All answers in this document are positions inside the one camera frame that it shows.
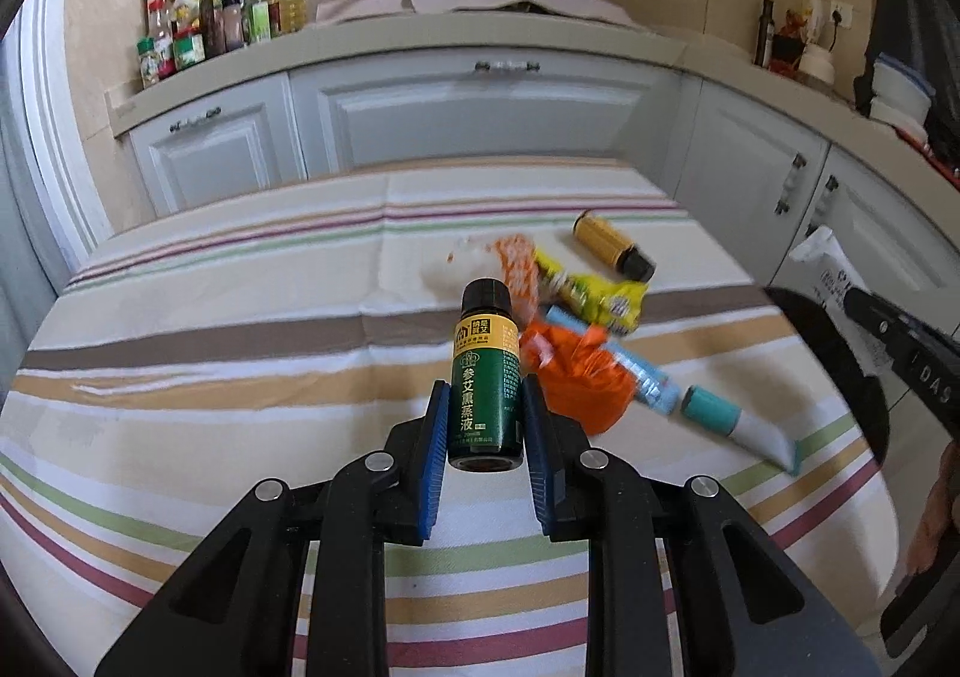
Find green spray bottle yellow label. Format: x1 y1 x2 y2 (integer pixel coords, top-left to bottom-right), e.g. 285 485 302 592
448 277 523 472

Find orange plastic bag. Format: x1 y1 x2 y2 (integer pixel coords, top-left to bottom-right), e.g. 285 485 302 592
519 319 636 436

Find black trash bin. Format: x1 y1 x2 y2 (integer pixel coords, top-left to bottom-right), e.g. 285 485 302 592
765 287 890 466

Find person right hand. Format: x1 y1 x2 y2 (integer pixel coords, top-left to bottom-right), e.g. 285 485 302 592
905 441 958 574

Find light blue narrow box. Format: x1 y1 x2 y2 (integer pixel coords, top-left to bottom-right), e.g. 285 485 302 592
545 306 682 415

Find yellow snack wrapper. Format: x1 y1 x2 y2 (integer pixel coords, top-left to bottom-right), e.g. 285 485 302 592
534 248 647 335

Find orange white snack wrapper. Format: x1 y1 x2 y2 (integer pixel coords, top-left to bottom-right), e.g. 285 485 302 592
446 233 540 328

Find teal capped white tube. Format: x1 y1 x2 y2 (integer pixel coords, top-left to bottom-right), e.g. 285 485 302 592
680 386 802 475

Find amber bottle black cap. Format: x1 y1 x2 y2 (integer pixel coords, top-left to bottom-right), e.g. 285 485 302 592
573 211 656 284

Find striped tablecloth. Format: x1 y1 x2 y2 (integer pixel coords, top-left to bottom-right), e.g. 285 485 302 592
2 158 898 675

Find white cabinet run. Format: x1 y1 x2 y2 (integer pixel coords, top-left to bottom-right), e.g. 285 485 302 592
107 12 958 331

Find stacked white bowls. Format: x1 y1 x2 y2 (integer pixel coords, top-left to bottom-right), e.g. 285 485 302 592
871 53 935 142

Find white lidded jar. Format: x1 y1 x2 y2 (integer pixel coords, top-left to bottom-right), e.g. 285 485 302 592
797 43 835 87

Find black curtain cloth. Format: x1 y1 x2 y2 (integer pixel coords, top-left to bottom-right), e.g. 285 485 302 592
854 0 958 160

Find dark olive oil bottle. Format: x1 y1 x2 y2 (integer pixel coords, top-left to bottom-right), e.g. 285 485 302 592
754 0 775 67

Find pink stove cover cloth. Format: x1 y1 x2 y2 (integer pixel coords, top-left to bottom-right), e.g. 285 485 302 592
313 0 641 30

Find condiment bottle group rack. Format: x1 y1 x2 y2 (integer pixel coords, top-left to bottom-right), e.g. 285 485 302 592
135 0 308 89

